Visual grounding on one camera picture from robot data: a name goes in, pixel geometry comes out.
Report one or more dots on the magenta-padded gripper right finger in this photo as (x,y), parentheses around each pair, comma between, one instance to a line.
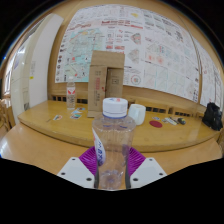
(146,171)

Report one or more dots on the black bag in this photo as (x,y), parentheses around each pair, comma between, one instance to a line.
(212,116)

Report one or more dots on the wooden chair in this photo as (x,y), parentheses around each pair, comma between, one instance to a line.
(6,116)

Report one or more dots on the white cup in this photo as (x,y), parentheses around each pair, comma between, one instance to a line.
(137,114)

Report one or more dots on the red-labelled clear water bottle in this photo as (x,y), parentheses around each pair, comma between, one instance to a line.
(71,96)

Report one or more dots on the black and yellow tape measure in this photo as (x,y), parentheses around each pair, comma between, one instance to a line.
(181,121)

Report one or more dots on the large wall poster with maps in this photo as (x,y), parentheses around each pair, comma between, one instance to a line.
(150,43)

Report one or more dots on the flat round red coaster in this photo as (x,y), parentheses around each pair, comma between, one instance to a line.
(155,124)

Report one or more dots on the dark pen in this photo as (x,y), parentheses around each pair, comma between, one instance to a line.
(174,120)

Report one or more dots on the clear white-capped water bottle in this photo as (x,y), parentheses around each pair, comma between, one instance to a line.
(113,140)

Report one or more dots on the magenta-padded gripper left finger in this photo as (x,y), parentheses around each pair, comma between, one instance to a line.
(76,171)

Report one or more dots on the small colourful card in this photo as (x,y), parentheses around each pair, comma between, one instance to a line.
(80,109)
(75,116)
(156,118)
(57,117)

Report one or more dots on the white rectangular card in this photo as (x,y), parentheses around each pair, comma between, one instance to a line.
(168,121)

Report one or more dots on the wall poster with diagrams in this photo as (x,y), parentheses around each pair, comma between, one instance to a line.
(210,80)

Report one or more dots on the brown cardboard box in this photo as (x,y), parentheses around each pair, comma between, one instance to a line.
(100,83)

